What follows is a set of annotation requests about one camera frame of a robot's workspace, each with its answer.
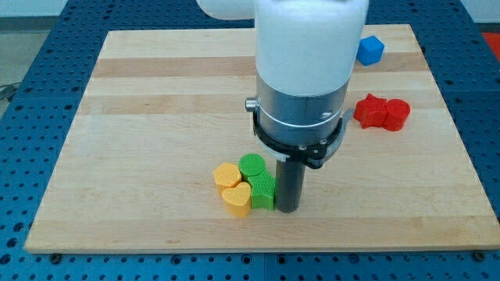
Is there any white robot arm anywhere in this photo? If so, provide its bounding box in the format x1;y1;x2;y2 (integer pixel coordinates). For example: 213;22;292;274
197;0;369;169

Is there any wooden board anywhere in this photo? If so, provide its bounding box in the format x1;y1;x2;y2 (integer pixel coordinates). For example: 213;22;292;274
25;24;499;254

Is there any green cylinder block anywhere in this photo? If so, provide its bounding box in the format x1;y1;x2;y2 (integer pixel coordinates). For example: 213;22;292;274
238;154;266;181

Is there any yellow hexagon block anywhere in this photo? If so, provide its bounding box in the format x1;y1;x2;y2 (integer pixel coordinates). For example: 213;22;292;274
212;162;241;196

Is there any green star block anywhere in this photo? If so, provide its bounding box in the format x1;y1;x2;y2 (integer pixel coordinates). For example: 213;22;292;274
248;170;276;211

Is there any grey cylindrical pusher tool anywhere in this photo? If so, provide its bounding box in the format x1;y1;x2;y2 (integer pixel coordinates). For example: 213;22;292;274
275;161;305;213

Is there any yellow heart block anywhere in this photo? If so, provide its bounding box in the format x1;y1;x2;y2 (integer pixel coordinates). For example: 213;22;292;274
222;182;252;218

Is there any red star block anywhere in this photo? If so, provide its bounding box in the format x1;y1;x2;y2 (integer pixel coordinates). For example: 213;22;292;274
353;93;387;129

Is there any blue cube block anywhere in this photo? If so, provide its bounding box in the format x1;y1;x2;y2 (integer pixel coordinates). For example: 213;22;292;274
356;36;385;66

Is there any red cylinder block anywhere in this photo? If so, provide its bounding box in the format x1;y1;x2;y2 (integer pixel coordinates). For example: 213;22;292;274
382;99;411;131

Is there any blue perforated table plate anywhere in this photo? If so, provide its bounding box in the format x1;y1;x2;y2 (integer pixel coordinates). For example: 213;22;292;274
1;0;499;280

